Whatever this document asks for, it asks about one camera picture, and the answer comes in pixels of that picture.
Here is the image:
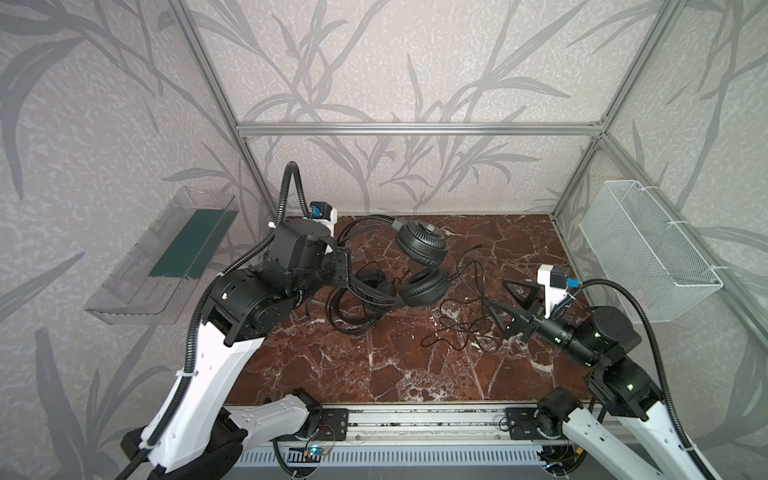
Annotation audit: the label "clear plastic wall bin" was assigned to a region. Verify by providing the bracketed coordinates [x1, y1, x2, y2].
[84, 187, 239, 326]

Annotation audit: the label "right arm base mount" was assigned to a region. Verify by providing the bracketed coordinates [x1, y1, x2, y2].
[497, 406, 566, 442]

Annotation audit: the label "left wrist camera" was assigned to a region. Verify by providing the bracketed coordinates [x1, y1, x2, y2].
[309, 201, 338, 236]

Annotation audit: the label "white wire mesh basket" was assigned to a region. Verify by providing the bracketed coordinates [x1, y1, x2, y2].
[579, 180, 723, 323]

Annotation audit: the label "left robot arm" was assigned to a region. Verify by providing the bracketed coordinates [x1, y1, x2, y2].
[118, 162, 349, 479]

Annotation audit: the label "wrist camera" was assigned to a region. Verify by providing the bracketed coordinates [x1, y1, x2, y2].
[536, 264, 580, 319]
[309, 201, 338, 236]

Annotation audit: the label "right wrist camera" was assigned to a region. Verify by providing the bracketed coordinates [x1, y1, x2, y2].
[536, 264, 580, 319]

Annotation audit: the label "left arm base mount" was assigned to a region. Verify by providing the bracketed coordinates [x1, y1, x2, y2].
[295, 408, 350, 442]

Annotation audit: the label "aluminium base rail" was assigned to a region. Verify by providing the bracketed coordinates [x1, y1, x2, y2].
[173, 403, 679, 448]

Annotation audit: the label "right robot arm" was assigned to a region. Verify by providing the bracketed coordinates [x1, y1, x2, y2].
[483, 279, 719, 479]

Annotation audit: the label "black headphones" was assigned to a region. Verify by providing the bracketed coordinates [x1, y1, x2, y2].
[336, 214, 486, 314]
[324, 261, 395, 337]

